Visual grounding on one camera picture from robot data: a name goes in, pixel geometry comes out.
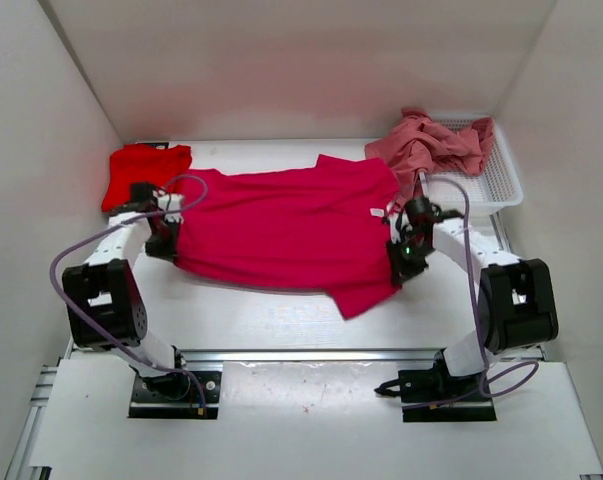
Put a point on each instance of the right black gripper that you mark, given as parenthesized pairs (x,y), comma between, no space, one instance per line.
(403,267)

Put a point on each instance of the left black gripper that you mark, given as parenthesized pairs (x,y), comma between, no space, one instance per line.
(169,251)

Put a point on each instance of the magenta t shirt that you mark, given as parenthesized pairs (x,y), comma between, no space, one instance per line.
(316,229)

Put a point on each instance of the red t shirt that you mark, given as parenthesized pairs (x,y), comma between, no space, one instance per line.
(136,163)

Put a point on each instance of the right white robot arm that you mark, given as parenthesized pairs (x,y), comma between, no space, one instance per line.
(512,299)

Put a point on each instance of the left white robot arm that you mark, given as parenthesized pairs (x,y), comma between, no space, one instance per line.
(107,313)

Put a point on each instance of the light pink t shirt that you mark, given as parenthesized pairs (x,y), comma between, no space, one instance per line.
(419,145)

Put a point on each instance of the white plastic basket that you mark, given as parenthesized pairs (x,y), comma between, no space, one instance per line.
(496,188)

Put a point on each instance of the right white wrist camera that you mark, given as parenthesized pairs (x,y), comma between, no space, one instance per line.
(398,222)

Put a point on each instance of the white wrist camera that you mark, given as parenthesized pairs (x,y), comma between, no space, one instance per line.
(398,222)
(170,204)

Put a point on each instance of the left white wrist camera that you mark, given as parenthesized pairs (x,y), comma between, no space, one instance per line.
(170,204)

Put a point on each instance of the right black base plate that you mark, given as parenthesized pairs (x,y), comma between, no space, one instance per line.
(433,396)

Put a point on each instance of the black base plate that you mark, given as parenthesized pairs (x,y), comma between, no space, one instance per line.
(433,396)
(176,397)

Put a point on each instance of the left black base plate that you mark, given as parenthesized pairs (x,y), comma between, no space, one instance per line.
(176,397)

